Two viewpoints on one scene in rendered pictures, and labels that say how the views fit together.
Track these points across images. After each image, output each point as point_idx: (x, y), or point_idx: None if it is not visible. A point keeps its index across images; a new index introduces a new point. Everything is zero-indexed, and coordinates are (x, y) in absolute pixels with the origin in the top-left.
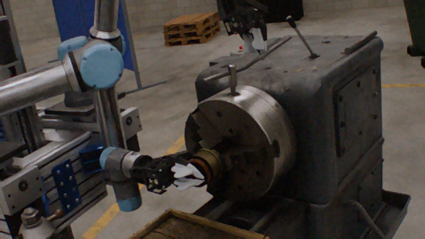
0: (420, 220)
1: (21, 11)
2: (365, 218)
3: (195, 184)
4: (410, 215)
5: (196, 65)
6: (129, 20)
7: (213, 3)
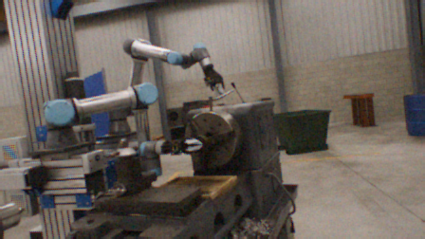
0: (303, 220)
1: None
2: (279, 181)
3: (197, 148)
4: (296, 218)
5: None
6: None
7: (160, 132)
